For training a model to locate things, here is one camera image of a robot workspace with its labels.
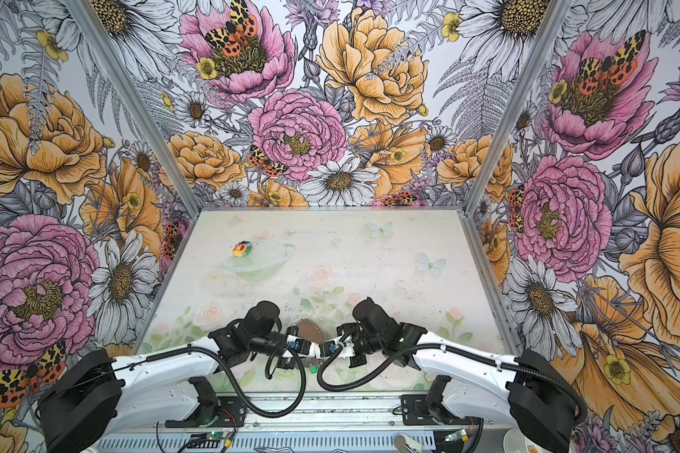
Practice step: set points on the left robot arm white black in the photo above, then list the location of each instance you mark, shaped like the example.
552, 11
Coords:
100, 395

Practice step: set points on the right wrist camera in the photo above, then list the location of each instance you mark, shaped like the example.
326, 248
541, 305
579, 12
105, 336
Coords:
337, 346

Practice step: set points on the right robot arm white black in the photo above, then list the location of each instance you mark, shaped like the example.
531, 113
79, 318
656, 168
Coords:
524, 391

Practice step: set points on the colourful small toy ball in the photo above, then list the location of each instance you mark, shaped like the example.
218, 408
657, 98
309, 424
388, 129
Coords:
242, 249

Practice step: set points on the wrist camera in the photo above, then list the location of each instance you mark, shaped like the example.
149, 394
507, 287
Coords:
304, 348
337, 346

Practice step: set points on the white paper cup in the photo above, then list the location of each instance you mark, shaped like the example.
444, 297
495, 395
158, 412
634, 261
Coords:
516, 442

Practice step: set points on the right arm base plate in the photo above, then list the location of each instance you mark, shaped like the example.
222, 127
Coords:
419, 410

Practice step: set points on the aluminium front rail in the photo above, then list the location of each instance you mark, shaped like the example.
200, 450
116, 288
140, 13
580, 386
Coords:
336, 412

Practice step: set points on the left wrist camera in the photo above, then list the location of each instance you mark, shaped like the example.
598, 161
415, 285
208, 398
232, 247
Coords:
304, 348

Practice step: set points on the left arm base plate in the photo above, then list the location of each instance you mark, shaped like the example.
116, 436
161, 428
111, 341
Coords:
227, 412

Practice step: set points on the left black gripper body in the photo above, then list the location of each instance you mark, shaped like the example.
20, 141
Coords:
286, 346

